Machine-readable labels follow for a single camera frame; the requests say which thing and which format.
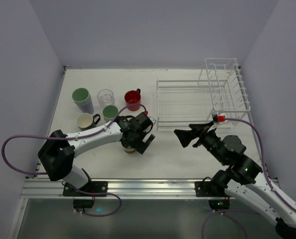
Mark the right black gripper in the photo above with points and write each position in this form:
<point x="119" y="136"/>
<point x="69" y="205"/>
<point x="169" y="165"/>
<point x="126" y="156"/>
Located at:
<point x="201" y="136"/>

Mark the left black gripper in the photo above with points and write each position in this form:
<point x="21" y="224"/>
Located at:
<point x="146" y="143"/>

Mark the brown and cream cup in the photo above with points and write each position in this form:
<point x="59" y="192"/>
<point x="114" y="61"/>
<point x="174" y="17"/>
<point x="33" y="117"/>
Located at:
<point x="129" y="150"/>

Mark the tall light green cup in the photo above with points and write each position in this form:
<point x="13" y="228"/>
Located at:
<point x="109" y="112"/>

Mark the red mug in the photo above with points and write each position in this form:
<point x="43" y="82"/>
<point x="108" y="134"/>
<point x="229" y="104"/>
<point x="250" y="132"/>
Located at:
<point x="133" y="99"/>

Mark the clear glass front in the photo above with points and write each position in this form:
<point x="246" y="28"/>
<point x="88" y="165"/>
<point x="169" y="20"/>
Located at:
<point x="105" y="97"/>

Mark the black mug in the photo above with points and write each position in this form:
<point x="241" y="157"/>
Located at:
<point x="96" y="119"/>

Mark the lavender cup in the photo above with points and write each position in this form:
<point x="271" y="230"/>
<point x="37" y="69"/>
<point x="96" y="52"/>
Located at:
<point x="86" y="106"/>

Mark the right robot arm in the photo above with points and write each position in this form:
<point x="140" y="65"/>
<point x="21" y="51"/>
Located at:
<point x="243" y="179"/>

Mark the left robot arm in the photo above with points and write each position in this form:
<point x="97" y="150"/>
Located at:
<point x="59" y="151"/>

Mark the right black controller box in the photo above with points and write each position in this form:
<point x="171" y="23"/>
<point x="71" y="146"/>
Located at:
<point x="219" y="204"/>

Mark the black controller box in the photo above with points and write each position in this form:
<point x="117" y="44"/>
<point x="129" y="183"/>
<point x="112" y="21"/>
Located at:
<point x="82" y="204"/>
<point x="219" y="204"/>

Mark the left black controller box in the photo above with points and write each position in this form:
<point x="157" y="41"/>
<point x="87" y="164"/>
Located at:
<point x="82" y="204"/>

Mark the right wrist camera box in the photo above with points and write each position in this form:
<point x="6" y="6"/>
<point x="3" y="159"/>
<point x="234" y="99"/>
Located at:
<point x="218" y="119"/>

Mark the white wire dish rack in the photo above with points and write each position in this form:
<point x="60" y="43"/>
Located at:
<point x="218" y="88"/>

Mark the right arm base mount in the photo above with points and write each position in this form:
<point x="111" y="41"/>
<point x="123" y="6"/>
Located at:
<point x="208" y="187"/>

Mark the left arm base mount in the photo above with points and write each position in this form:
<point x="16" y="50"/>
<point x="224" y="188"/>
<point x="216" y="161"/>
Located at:
<point x="97" y="187"/>

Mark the aluminium mounting rail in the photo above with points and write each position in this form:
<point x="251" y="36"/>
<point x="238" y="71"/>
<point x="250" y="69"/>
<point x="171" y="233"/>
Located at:
<point x="42" y="188"/>

